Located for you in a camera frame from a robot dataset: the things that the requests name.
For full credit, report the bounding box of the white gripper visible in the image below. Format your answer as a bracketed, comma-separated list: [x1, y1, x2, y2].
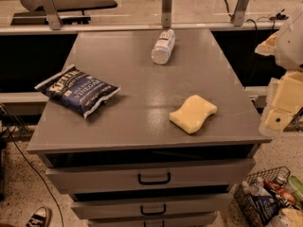
[255, 32, 303, 137]

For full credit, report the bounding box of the clear plastic water bottle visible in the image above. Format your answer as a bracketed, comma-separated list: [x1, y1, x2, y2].
[151, 29, 175, 65]

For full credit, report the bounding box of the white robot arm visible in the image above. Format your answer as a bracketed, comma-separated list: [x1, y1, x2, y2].
[255, 4, 303, 137]

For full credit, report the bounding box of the green bottle in basket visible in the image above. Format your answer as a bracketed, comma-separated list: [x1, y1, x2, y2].
[285, 175, 303, 202]

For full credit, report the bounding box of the water bottle in basket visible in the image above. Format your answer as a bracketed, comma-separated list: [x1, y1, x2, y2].
[241, 177, 270, 196]

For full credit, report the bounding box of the blue snack bag in basket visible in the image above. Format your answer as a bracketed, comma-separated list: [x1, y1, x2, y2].
[252, 196, 279, 224]

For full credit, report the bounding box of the blue chip bag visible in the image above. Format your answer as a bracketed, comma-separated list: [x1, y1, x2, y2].
[35, 64, 120, 119]

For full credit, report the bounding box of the yellow sponge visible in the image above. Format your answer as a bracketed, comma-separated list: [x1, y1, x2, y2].
[169, 95, 218, 134]

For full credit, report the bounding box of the top grey drawer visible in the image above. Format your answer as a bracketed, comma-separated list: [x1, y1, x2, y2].
[46, 158, 256, 194]

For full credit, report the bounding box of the grey drawer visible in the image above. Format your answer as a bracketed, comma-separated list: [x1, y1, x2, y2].
[88, 212, 217, 227]
[46, 158, 256, 194]
[71, 193, 233, 220]

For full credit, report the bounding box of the grey drawer cabinet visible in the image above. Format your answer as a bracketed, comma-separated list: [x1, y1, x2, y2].
[26, 28, 274, 227]

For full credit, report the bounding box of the middle grey drawer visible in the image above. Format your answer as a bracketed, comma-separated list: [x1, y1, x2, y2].
[71, 193, 233, 220]

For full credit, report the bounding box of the bottom grey drawer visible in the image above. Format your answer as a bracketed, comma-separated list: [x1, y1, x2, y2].
[88, 212, 217, 227]

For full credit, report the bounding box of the black and white sneaker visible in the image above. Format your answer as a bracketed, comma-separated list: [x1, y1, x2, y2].
[26, 206, 51, 227]

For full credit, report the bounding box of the black cable on ledge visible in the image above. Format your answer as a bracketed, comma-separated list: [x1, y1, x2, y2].
[221, 0, 290, 31]

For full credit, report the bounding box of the right metal bracket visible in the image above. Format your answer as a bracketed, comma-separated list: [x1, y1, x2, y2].
[231, 0, 250, 26]

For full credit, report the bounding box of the metal bracket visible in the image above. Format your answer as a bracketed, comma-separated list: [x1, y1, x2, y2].
[161, 0, 172, 28]
[41, 0, 62, 30]
[231, 0, 250, 26]

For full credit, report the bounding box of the middle metal bracket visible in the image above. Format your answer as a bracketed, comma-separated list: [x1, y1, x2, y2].
[161, 0, 172, 28]

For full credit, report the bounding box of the black wire basket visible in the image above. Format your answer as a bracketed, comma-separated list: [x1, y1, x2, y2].
[234, 166, 290, 227]

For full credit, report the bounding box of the left metal bracket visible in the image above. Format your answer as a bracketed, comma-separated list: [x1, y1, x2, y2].
[41, 0, 62, 30]

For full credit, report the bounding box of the black floor cable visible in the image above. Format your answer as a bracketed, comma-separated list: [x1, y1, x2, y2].
[0, 104, 65, 227]

